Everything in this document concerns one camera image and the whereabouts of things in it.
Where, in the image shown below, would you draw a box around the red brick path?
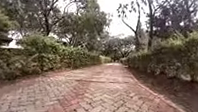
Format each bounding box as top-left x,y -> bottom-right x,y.
0,54 -> 198,112

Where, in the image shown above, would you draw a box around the green hedge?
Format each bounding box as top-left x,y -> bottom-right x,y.
0,31 -> 114,88

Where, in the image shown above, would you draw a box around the row of trees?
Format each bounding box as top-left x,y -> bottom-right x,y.
101,0 -> 198,65
0,0 -> 114,56

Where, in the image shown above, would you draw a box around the green bushes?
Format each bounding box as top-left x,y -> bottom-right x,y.
118,25 -> 198,85

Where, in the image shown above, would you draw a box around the pale stone kerb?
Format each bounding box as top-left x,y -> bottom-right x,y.
129,77 -> 198,112

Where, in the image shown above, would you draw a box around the white building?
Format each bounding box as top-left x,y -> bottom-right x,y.
0,30 -> 25,51

